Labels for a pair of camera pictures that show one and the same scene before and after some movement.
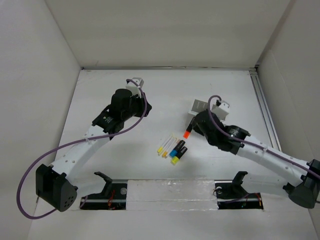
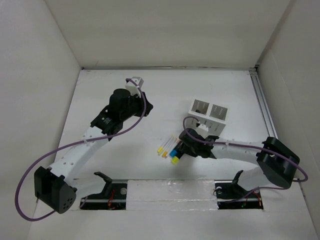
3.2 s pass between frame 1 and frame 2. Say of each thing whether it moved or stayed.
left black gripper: stayed
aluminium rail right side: stayed
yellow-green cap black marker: stayed
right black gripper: moved
